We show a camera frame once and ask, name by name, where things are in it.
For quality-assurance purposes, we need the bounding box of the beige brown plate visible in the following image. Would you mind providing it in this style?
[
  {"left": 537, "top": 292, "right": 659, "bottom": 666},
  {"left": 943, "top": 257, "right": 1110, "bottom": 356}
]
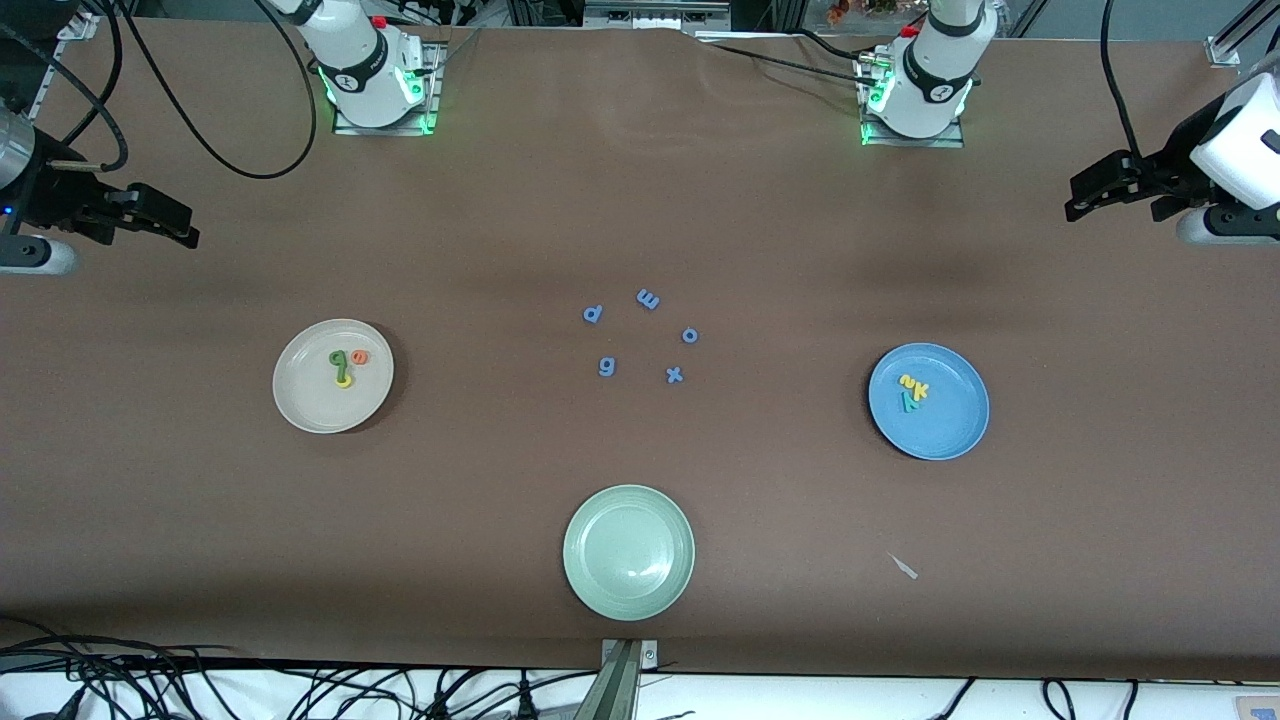
[{"left": 272, "top": 318, "right": 395, "bottom": 435}]

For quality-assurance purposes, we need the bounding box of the blue plate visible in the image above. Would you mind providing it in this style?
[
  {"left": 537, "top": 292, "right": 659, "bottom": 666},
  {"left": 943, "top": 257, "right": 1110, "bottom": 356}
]
[{"left": 867, "top": 343, "right": 991, "bottom": 462}]

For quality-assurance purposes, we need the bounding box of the brown table cover sheet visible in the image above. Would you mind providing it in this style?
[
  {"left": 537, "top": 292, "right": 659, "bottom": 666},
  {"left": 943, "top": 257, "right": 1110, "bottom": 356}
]
[{"left": 0, "top": 18, "right": 1280, "bottom": 683}]

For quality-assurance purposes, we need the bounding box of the grey background device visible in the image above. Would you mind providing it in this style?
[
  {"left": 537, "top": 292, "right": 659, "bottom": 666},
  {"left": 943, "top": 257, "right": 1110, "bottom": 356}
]
[{"left": 583, "top": 0, "right": 731, "bottom": 31}]

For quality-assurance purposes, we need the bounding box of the pale green plate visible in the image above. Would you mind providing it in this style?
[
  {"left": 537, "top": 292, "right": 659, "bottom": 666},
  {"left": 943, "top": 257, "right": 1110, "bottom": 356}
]
[{"left": 562, "top": 484, "right": 696, "bottom": 622}]

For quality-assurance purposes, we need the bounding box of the aluminium frame strut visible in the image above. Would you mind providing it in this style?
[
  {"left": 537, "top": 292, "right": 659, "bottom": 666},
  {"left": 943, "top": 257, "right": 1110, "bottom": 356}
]
[
  {"left": 55, "top": 0, "right": 101, "bottom": 41},
  {"left": 1205, "top": 0, "right": 1280, "bottom": 69}
]

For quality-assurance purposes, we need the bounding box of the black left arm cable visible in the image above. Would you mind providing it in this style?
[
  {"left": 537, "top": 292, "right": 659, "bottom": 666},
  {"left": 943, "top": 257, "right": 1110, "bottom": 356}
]
[{"left": 1098, "top": 0, "right": 1141, "bottom": 161}]

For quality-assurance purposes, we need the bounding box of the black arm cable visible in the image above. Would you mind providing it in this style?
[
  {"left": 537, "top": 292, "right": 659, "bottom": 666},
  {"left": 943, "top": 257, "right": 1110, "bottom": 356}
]
[
  {"left": 1098, "top": 0, "right": 1141, "bottom": 161},
  {"left": 0, "top": 0, "right": 318, "bottom": 181}
]

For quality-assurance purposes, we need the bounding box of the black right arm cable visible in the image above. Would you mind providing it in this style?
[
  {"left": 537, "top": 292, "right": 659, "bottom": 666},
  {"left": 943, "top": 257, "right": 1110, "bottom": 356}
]
[{"left": 0, "top": 0, "right": 318, "bottom": 181}]

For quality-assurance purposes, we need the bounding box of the aluminium table edge rail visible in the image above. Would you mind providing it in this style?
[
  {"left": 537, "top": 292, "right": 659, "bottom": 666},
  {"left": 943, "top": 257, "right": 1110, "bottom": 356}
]
[{"left": 0, "top": 40, "right": 63, "bottom": 201}]

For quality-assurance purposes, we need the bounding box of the aluminium arm base plate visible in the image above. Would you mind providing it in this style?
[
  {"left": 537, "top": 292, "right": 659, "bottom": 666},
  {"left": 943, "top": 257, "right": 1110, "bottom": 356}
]
[
  {"left": 333, "top": 40, "right": 442, "bottom": 137},
  {"left": 858, "top": 48, "right": 966, "bottom": 150}
]

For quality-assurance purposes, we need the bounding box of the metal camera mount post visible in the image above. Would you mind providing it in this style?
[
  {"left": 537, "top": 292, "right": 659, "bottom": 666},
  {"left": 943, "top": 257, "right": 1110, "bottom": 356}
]
[{"left": 575, "top": 638, "right": 659, "bottom": 720}]

